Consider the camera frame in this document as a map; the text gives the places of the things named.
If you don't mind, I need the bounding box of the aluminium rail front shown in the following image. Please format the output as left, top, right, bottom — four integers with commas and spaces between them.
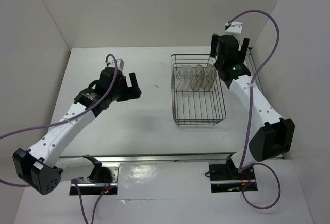
55, 154, 233, 164

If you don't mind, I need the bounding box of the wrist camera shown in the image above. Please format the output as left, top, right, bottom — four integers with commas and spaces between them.
225, 22, 243, 43
106, 58, 125, 74

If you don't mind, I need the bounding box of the clear plate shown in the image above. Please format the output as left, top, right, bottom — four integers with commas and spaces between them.
175, 65, 185, 92
182, 65, 193, 92

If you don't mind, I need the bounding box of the metal wire dish rack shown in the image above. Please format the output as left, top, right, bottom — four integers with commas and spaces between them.
171, 54, 226, 126

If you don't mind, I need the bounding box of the smoky plate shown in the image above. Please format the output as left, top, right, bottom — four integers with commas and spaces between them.
202, 64, 217, 92
190, 64, 205, 92

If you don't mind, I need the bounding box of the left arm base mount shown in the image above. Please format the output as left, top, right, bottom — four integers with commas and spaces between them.
75, 163, 120, 196

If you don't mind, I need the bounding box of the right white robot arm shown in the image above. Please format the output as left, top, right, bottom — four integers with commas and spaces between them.
210, 34, 295, 179

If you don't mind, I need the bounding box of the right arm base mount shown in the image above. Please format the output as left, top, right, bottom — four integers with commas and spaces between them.
204, 161, 258, 193

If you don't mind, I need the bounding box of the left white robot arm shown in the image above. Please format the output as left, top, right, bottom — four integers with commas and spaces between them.
13, 67, 142, 195

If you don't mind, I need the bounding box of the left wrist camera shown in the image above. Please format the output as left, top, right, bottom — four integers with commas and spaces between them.
106, 58, 125, 74

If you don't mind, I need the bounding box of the aluminium rail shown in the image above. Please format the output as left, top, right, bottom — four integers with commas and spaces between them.
242, 47, 269, 106
55, 154, 233, 164

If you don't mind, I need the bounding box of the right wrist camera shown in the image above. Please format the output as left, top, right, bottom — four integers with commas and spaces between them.
225, 22, 243, 43

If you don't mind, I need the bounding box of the aluminium rail right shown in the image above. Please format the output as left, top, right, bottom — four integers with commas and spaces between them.
242, 47, 269, 106

